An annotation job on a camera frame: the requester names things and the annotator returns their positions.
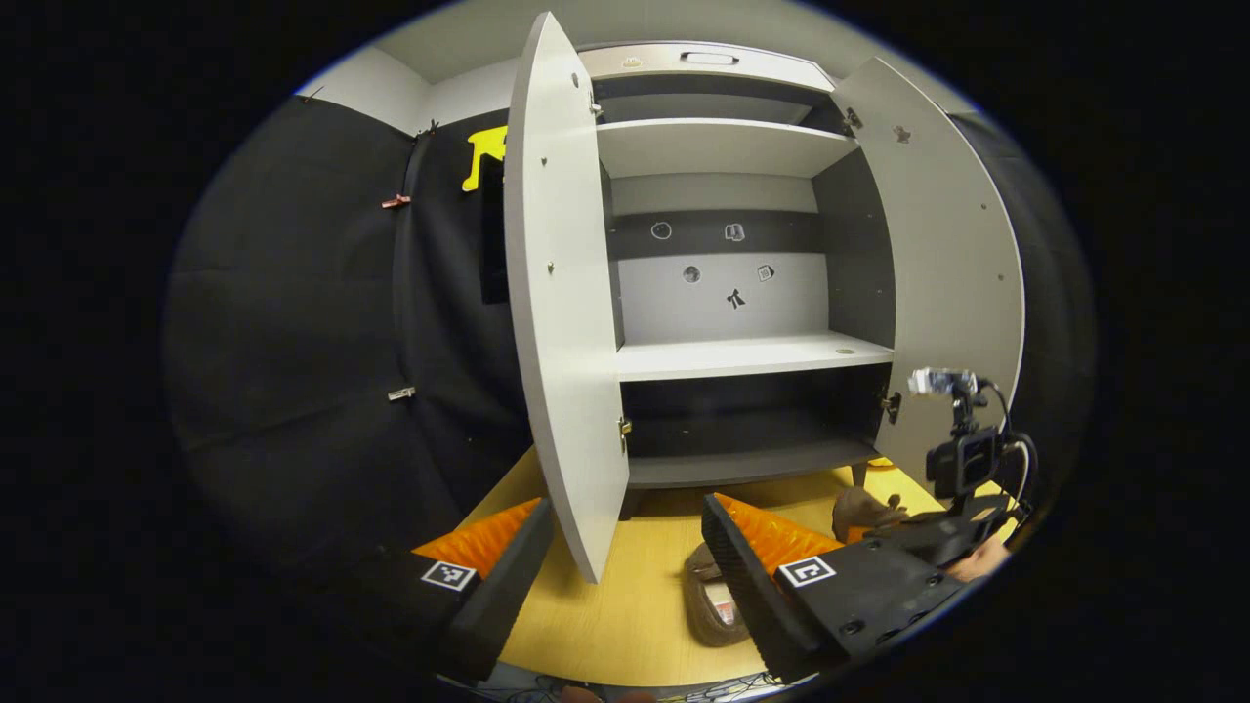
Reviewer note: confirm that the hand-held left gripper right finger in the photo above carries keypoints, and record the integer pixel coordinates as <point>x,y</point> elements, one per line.
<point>752,600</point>

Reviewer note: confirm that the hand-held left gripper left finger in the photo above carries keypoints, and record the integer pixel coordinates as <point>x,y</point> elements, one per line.
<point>503,596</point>

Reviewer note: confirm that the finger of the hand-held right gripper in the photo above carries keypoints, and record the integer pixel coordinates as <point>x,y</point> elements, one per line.
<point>918,542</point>

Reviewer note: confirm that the brown fuzzy shoe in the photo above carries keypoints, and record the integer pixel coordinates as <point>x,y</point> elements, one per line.
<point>859,508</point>
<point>703,610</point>

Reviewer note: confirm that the grey cabinet door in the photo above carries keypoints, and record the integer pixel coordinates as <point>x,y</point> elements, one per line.
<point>562,342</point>
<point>947,273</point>

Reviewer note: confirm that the grey shoe cabinet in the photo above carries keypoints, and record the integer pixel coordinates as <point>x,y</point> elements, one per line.
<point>742,356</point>

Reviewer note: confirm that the grey cabinet drawer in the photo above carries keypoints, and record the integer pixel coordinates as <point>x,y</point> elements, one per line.
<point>762,68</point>

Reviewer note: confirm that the metal cloth clip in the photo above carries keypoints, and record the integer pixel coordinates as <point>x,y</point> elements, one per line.
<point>401,393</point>

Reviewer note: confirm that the black backdrop cloth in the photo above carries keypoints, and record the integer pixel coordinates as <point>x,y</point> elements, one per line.
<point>293,342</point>

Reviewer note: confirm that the red cloth clip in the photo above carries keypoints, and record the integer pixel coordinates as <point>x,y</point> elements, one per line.
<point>395,201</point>

